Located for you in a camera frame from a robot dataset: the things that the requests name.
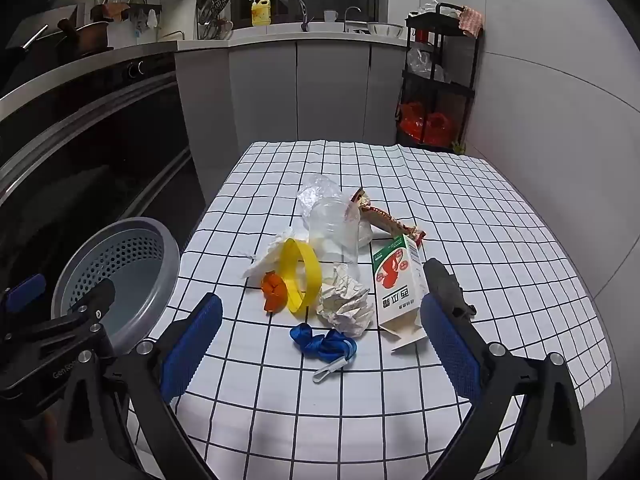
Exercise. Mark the black faucet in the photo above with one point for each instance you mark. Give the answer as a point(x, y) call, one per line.
point(303, 15)

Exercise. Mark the white kitchen cabinet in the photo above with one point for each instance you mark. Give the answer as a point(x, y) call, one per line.
point(325, 90)

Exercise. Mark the white tissue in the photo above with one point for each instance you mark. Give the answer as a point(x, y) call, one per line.
point(265, 260)

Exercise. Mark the utensil rail with utensils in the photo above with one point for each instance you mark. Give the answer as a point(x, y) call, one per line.
point(125, 7)

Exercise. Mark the dish rack with lids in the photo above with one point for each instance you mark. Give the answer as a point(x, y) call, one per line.
point(215, 2)

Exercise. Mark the red checked cloth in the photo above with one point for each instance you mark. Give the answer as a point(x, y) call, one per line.
point(471, 21)

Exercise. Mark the white mug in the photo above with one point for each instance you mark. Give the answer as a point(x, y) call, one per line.
point(330, 16)

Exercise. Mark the small green plant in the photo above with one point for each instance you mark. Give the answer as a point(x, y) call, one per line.
point(458, 147)

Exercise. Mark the chrome faucet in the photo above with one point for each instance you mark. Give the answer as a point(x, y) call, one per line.
point(346, 20)

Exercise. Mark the white black-checked tablecloth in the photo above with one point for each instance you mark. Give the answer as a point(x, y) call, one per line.
point(450, 200)

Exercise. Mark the red brown snack wrapper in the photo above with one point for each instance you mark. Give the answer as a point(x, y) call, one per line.
point(385, 220)

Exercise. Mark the metal colander bowl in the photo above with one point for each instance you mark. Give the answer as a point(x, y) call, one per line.
point(385, 29)

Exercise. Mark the grey perforated plastic basket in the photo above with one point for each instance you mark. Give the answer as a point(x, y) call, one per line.
point(125, 260)

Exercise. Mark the clear plastic cup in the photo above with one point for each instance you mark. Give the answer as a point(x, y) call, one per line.
point(332, 230)

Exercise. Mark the paper ball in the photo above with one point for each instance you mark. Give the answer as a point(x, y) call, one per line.
point(345, 305)

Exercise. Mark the orange peel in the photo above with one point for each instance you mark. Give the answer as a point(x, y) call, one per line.
point(275, 290)

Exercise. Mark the black shelf rack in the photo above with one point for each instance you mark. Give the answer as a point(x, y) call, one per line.
point(440, 87)

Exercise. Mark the red plastic bag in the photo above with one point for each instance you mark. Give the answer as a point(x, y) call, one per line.
point(440, 130)
point(412, 122)

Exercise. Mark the yellow detergent bottle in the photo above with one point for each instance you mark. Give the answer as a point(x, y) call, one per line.
point(261, 14)

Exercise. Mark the clear plastic container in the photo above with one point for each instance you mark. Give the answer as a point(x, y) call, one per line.
point(440, 7)

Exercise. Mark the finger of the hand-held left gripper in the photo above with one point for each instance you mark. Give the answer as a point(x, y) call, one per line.
point(25, 285)
point(92, 300)

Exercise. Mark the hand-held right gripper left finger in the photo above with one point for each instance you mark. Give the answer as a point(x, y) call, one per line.
point(192, 347)

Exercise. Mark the black built-in oven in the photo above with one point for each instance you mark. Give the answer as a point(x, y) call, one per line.
point(100, 135)

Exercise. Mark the clear plastic bag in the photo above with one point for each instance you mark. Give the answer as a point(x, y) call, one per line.
point(422, 65)
point(320, 187)

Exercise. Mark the clear plastic bag on rack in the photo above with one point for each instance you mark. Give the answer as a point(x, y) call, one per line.
point(422, 65)

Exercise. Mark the copper brown pot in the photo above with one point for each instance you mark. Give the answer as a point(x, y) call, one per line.
point(85, 37)

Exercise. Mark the white red milk carton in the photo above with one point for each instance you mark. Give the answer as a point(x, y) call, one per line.
point(395, 280)

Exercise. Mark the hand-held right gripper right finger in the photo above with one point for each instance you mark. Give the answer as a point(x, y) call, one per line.
point(450, 347)

